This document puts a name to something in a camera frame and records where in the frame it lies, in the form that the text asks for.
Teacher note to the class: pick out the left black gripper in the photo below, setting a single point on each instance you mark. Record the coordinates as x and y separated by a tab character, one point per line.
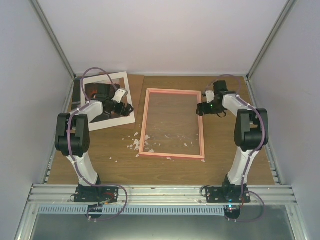
127	109

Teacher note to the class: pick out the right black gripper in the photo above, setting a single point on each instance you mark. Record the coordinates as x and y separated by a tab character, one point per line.
206	110

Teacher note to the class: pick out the white photo mat board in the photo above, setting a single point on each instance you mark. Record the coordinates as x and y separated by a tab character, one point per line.
114	121

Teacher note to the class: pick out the dark landscape photo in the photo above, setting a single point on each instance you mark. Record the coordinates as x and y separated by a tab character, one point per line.
92	91

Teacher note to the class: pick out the pink wooden picture frame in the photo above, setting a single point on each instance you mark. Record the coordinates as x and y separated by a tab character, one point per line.
170	126

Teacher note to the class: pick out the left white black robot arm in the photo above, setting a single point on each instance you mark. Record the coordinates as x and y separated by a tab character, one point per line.
72	137

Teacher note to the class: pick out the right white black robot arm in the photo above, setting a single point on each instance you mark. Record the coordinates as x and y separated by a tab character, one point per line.
251	133

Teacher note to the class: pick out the brown cardboard backing sheet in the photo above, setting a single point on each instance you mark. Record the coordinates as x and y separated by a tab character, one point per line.
135	86

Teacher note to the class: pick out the white paint flake cluster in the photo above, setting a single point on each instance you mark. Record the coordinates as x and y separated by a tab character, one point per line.
136	145

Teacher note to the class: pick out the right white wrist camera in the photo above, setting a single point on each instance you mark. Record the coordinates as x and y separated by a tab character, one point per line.
209	95

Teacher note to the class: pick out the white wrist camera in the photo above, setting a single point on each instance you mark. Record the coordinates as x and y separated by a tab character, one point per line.
119	95
209	95

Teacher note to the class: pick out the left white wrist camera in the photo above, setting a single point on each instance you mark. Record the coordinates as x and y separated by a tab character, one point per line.
119	95

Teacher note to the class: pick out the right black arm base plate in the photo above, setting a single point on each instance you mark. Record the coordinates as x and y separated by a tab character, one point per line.
215	193

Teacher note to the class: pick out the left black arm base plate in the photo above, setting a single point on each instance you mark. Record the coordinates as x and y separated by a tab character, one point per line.
99	195

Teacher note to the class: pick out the grey slotted cable duct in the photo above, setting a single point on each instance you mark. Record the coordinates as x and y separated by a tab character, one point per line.
112	210

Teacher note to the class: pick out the aluminium front rail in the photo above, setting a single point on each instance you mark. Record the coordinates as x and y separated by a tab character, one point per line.
159	194

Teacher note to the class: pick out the left aluminium corner post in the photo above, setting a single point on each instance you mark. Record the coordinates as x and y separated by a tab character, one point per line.
52	36

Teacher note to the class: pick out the aluminium corner post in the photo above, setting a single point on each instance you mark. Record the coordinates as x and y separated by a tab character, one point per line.
289	4
52	36

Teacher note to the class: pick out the right aluminium corner post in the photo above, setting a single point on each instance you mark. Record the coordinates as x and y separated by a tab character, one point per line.
289	4

